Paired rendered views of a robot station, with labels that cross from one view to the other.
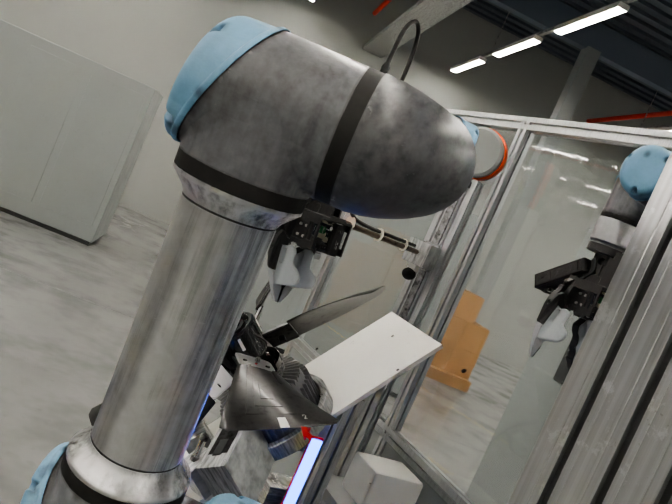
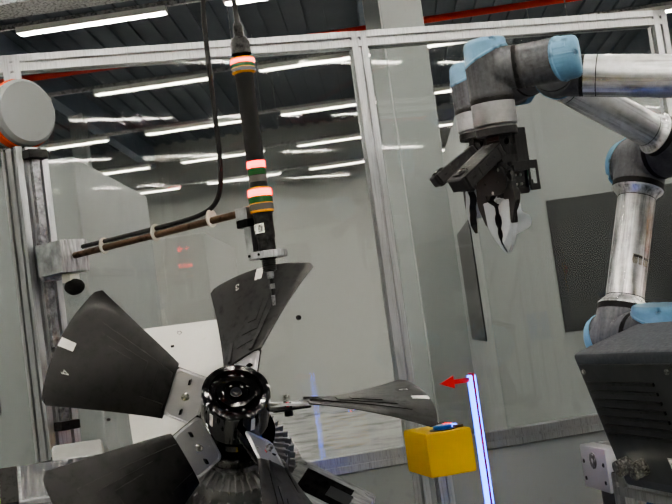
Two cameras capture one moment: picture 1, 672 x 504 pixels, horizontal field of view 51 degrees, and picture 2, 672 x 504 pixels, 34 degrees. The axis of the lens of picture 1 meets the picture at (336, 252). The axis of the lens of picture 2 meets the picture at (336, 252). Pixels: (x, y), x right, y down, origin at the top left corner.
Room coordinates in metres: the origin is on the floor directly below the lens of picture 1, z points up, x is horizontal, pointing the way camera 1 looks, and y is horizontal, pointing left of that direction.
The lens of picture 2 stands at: (0.93, 1.95, 1.30)
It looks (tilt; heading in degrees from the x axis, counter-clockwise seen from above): 4 degrees up; 283
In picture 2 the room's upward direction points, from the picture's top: 8 degrees counter-clockwise
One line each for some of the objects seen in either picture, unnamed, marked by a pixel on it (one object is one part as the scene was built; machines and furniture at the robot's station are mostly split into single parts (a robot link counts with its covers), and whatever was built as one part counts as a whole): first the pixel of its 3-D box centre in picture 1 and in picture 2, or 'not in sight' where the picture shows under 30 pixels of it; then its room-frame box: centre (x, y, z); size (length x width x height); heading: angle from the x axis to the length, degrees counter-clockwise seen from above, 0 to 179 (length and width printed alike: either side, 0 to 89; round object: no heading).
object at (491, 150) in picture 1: (480, 154); (19, 114); (2.15, -0.28, 1.88); 0.17 x 0.15 x 0.16; 27
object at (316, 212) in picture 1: (318, 211); (504, 163); (1.07, 0.05, 1.55); 0.09 x 0.08 x 0.12; 49
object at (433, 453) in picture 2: not in sight; (439, 452); (1.32, -0.37, 1.02); 0.16 x 0.10 x 0.11; 117
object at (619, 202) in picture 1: (639, 193); (470, 88); (1.15, -0.41, 1.78); 0.09 x 0.08 x 0.11; 40
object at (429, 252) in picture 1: (422, 254); (61, 258); (2.06, -0.23, 1.54); 0.10 x 0.07 x 0.08; 152
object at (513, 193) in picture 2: (284, 241); (507, 197); (1.07, 0.08, 1.49); 0.05 x 0.02 x 0.09; 140
